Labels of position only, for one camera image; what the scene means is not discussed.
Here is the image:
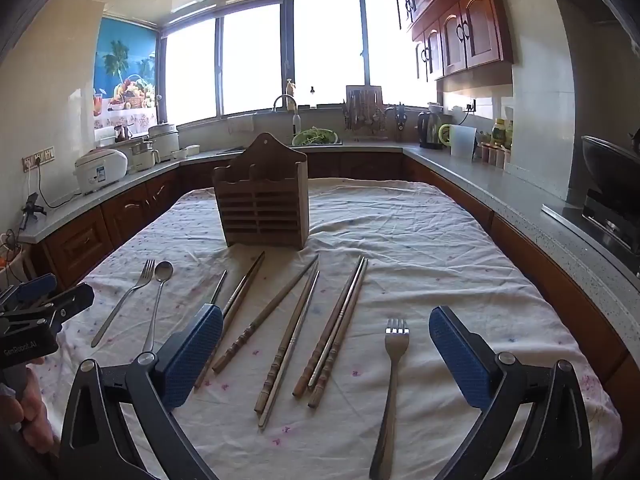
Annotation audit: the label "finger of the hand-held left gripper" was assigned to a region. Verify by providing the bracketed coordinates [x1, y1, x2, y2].
[0, 282, 96, 332]
[0, 273, 58, 308]

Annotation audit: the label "metal utensil drying rack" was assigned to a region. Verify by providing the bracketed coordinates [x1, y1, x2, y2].
[341, 100, 396, 141]

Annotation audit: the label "steel electric kettle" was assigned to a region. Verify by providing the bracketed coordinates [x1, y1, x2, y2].
[417, 110, 446, 150]

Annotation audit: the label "white dish cloth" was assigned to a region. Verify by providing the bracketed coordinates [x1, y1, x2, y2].
[227, 114, 257, 135]

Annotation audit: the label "wooden upper cabinets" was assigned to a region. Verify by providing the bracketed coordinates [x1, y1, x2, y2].
[387, 0, 516, 82]

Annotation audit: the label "person's left hand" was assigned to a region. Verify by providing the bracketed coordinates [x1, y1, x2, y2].
[0, 367, 61, 454]

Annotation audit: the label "chrome kitchen faucet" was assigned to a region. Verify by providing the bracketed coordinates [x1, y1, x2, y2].
[272, 94, 301, 133]

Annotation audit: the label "black gas stove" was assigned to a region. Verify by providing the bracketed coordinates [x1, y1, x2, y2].
[542, 190, 640, 278]

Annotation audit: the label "black wok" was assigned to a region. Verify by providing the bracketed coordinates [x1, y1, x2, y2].
[580, 132, 640, 211]

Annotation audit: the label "tropical fruit wall poster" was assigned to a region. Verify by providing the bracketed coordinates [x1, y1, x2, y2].
[95, 17, 158, 131]

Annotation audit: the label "black power cable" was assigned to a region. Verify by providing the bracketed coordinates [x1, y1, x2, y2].
[27, 162, 76, 209]

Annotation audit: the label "grey speckled countertop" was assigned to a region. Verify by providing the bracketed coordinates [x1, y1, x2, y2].
[17, 142, 640, 376]

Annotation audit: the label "brown wooden chopstick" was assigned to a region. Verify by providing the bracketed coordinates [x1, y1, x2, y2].
[307, 258, 370, 408]
[255, 270, 321, 415]
[193, 251, 266, 389]
[292, 255, 365, 398]
[212, 255, 320, 373]

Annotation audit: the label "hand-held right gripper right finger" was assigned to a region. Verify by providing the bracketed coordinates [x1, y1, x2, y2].
[428, 305, 593, 480]

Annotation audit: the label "row of spice jars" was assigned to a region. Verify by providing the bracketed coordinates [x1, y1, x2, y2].
[477, 142, 513, 168]

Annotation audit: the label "small white steamer pot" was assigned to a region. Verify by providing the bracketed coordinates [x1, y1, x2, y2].
[127, 139, 160, 173]

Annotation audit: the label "green colander with vegetables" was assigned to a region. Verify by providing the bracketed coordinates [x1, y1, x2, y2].
[291, 127, 340, 147]

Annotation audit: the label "wooden cutting board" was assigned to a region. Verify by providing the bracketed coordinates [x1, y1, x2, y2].
[346, 85, 383, 106]

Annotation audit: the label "silver metal fork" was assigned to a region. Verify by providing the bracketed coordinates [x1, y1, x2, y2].
[91, 259, 156, 347]
[369, 317, 410, 480]

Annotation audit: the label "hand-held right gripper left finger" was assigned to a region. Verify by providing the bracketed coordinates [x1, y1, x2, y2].
[59, 302, 224, 480]

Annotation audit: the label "silver metal spoon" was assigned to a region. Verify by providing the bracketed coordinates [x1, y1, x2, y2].
[142, 261, 174, 353]

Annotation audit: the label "white rice cooker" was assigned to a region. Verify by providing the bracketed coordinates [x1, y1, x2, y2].
[74, 147, 130, 195]

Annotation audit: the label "white floral tablecloth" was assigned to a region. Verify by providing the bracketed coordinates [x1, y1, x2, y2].
[30, 177, 623, 480]

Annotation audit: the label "wall power socket strip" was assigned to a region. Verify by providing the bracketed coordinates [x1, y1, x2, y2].
[22, 146, 55, 172]

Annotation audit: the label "knife block with scissors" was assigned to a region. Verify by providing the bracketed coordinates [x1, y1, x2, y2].
[385, 102, 411, 142]

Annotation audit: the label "black phone holder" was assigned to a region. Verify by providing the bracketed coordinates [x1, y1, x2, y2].
[19, 192, 48, 231]

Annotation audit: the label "wooden utensil holder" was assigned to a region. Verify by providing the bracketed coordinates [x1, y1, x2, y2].
[212, 132, 309, 251]

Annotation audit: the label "wooden base cabinets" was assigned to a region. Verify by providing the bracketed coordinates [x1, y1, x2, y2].
[42, 150, 640, 411]

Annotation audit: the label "large kitchen window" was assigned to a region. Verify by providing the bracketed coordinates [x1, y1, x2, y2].
[157, 0, 441, 126]

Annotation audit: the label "large white electric pot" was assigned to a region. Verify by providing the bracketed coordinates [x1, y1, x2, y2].
[147, 123, 181, 161]

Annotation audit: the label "white pitcher green handle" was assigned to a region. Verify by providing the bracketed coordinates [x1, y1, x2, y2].
[438, 124, 478, 161]

